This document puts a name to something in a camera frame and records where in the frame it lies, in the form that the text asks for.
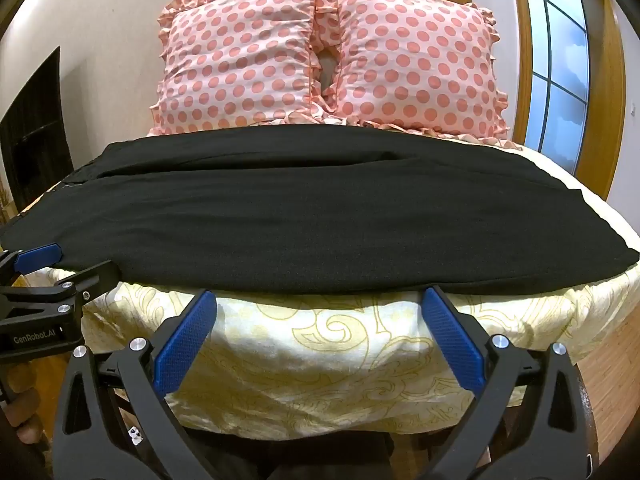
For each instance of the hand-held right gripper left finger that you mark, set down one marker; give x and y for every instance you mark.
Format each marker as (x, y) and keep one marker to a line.
(182, 345)

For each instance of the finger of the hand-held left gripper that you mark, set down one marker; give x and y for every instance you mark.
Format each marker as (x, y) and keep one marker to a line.
(95, 277)
(37, 256)

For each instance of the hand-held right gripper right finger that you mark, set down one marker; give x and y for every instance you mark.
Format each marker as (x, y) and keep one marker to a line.
(452, 340)

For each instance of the black pants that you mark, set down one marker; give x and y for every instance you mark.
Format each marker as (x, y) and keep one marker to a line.
(320, 210)

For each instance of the person's left hand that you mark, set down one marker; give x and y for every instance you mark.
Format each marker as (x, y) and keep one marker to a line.
(25, 412)

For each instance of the dark cabinet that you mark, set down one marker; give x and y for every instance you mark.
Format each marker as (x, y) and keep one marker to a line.
(32, 145)

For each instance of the bed with yellow patterned sheet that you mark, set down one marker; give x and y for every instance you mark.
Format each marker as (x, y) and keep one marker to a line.
(310, 360)

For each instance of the pink polka dot pillow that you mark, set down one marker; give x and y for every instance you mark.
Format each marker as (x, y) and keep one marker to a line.
(235, 60)
(415, 60)

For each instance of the arched glass window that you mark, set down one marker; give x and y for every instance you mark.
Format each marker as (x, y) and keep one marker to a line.
(555, 75)

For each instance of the wooden window frame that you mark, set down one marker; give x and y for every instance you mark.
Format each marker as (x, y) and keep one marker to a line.
(520, 35)

